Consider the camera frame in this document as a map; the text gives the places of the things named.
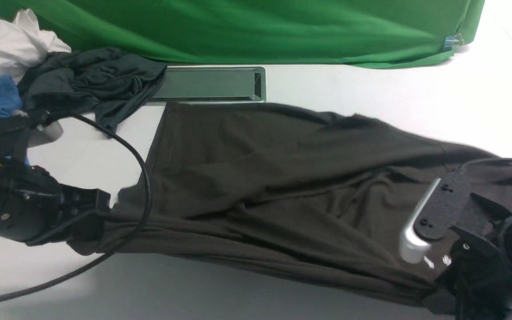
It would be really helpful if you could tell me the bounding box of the dark teal crumpled garment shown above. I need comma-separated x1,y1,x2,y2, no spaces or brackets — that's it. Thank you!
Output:
17,47,167,132

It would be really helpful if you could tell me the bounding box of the metal table cable hatch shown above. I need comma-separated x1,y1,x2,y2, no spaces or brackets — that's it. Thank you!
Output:
149,66,266,104

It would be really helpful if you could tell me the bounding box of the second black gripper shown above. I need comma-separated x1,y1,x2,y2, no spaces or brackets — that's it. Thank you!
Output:
433,194,512,320

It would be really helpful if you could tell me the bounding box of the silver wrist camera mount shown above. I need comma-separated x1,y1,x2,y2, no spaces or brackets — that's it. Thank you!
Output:
399,171,472,264

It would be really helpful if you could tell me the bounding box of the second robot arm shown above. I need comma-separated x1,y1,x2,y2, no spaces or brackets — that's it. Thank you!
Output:
0,158,512,320

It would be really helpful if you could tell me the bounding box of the dark gray long-sleeve top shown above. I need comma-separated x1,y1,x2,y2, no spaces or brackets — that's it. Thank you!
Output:
67,101,512,316

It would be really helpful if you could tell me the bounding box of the blue binder clip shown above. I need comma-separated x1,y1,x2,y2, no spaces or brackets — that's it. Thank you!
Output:
443,34,465,50

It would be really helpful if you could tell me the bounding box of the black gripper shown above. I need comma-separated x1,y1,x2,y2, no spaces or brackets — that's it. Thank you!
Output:
0,159,111,243

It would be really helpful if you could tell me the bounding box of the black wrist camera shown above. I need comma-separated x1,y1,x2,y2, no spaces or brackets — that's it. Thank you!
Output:
0,109,64,163

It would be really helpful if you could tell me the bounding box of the green backdrop cloth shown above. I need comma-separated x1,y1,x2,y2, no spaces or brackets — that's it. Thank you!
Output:
0,0,485,69

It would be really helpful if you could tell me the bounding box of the white crumpled garment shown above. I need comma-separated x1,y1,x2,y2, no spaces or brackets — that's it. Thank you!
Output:
0,8,72,84

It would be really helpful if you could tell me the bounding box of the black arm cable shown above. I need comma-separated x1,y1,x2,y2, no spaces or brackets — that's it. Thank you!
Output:
0,113,152,307

